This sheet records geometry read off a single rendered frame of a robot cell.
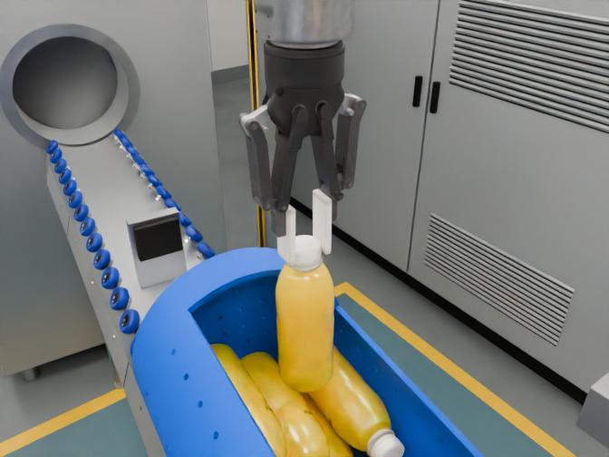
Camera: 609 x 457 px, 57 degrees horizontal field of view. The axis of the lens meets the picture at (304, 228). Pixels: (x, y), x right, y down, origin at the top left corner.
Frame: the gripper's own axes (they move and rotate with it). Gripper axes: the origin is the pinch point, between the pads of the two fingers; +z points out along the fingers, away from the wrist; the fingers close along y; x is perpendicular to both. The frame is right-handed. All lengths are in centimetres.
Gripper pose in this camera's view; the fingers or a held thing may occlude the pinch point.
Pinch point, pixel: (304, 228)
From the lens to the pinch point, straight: 61.5
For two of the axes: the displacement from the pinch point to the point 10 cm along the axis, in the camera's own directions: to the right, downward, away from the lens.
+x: 4.9, 4.5, -7.5
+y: -8.7, 2.6, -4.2
